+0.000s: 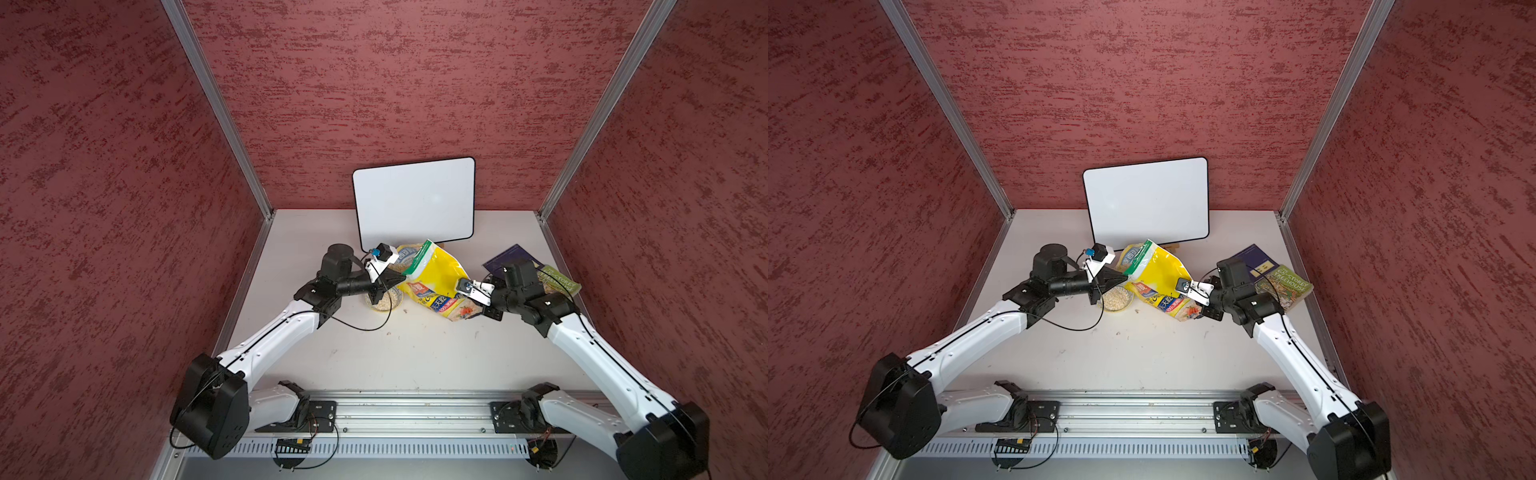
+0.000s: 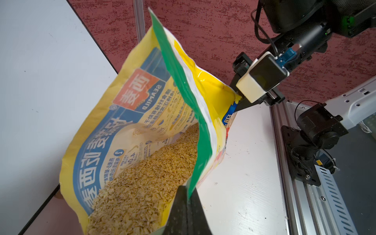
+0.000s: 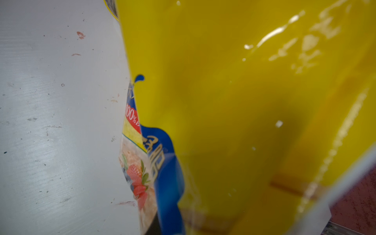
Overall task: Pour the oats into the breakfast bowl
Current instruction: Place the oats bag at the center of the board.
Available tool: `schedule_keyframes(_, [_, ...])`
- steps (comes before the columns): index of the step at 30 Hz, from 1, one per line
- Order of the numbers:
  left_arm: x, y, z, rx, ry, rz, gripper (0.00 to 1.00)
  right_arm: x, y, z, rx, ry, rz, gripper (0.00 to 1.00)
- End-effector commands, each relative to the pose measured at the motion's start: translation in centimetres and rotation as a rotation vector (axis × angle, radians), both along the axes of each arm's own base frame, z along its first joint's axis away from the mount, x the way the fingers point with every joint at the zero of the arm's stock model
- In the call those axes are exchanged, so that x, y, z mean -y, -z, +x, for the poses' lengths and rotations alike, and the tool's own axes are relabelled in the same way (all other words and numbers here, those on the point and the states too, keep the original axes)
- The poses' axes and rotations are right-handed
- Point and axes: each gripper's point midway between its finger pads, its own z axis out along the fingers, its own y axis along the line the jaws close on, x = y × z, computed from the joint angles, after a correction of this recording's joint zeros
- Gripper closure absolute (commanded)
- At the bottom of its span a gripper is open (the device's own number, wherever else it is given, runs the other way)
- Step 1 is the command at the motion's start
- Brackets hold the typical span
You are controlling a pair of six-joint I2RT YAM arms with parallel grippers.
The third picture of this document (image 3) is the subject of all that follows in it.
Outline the yellow oats bag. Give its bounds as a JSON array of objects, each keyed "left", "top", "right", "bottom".
[{"left": 106, "top": 1, "right": 376, "bottom": 235}]

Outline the aluminium mounting rail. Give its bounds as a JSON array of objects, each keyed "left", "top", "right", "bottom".
[{"left": 321, "top": 221, "right": 363, "bottom": 235}]

